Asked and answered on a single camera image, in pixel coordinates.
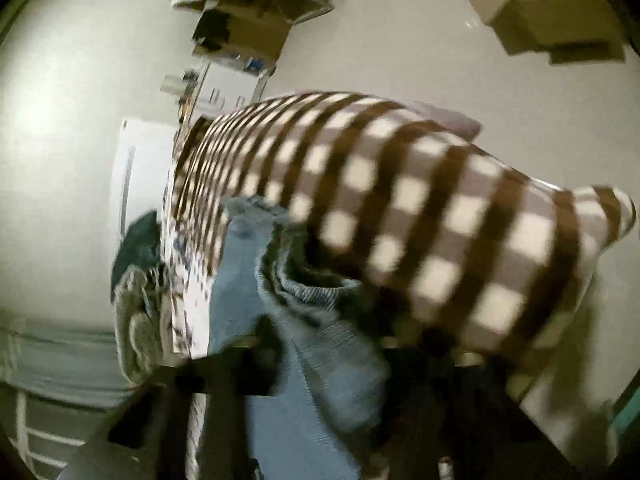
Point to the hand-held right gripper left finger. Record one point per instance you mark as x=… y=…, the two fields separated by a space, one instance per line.
x=220 y=372

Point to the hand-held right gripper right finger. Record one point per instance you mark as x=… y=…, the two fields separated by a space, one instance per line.
x=450 y=400

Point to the blue denim pants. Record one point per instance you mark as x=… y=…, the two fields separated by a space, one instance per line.
x=320 y=340

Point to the grey green cloth pile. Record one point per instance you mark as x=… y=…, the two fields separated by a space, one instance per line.
x=137 y=320

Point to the dark teal cloth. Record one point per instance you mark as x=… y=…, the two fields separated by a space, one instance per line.
x=137 y=250

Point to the light blue fabric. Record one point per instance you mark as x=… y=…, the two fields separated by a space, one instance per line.
x=60 y=360

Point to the white metal rack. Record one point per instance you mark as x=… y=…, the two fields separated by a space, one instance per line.
x=40 y=440

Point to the brown white checkered blanket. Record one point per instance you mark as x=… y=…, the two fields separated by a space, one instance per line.
x=410 y=200

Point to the white printed box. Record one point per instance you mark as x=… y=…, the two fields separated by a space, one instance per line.
x=225 y=90

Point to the cardboard box with dark contents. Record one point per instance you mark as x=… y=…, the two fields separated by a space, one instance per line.
x=250 y=25

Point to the open cardboard box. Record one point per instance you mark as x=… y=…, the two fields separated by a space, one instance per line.
x=540 y=5

